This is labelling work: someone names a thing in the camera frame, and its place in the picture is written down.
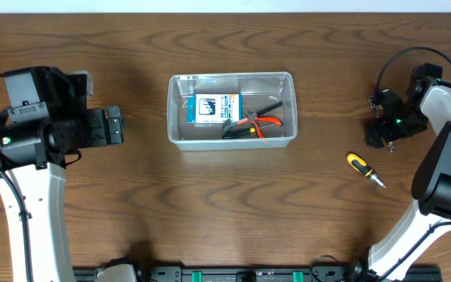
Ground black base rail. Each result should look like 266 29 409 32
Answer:
72 254 444 282

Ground small black handled hammer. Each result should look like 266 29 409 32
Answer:
222 101 283 135

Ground clear plastic container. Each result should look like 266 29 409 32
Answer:
167 71 298 150

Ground orange handled cutting pliers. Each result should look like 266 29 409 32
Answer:
247 112 283 138

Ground blue white screwdriver set box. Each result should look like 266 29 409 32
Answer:
187 94 243 124

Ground slim black yellow screwdriver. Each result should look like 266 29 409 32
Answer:
222 127 265 139

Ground stubby yellow black screwdriver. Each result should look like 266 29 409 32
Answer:
346 153 386 188

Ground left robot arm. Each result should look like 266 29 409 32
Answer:
0 66 124 282

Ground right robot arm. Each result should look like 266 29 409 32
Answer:
350 63 451 281

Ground silver ratchet wrench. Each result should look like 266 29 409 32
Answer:
368 96 395 154

